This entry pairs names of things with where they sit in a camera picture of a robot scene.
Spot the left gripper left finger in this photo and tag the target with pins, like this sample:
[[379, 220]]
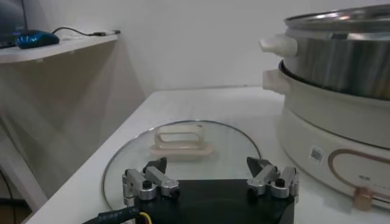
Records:
[[158, 180]]

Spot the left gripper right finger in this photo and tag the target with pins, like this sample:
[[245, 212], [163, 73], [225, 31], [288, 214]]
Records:
[[265, 177]]

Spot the round glass pot lid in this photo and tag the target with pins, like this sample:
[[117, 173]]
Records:
[[231, 152]]

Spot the steel perforated steamer basket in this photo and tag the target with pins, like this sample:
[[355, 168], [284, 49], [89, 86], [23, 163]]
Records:
[[335, 61]]

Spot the cream electric cooker base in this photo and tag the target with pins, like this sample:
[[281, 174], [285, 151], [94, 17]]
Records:
[[320, 128]]

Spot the white side desk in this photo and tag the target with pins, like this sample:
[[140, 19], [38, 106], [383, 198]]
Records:
[[45, 48]]

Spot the blue computer mouse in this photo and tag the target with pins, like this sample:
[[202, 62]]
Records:
[[36, 39]]

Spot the dark laptop screen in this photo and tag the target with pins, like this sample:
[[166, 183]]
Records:
[[10, 18]]

